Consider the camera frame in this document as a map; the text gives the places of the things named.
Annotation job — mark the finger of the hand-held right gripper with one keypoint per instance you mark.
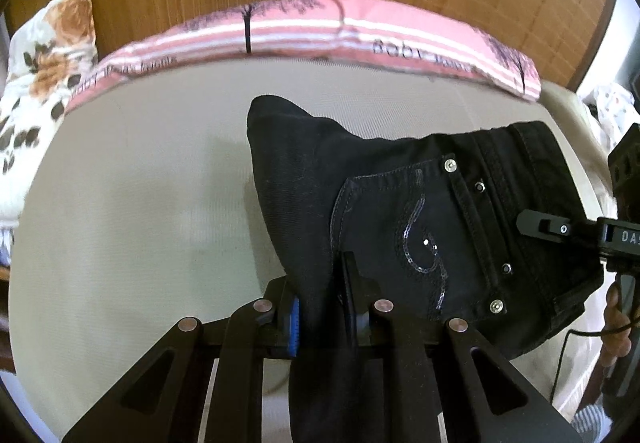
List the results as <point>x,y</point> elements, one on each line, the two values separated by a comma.
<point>550,225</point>

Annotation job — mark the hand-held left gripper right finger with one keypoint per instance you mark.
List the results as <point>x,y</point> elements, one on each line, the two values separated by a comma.
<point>352,293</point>

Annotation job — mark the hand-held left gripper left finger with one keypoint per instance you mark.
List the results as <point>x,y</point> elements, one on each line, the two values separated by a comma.
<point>294,323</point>

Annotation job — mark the black pants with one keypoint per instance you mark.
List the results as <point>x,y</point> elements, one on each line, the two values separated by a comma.
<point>400,203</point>

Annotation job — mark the person's right hand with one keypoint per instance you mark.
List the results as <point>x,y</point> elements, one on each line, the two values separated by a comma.
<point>616,318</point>

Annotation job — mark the white dotted cloth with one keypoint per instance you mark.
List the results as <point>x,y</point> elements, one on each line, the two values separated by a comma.
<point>612,108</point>

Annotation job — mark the beige bed mattress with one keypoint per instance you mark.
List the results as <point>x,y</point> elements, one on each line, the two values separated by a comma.
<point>150,223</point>

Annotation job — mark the grey striped cloth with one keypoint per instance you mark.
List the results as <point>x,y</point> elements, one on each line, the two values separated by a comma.
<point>590,423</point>

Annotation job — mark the pink striped pillow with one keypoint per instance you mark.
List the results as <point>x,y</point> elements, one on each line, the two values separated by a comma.
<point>300,30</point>

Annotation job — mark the floral pillow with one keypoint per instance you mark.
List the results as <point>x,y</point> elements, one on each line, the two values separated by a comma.
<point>45,88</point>

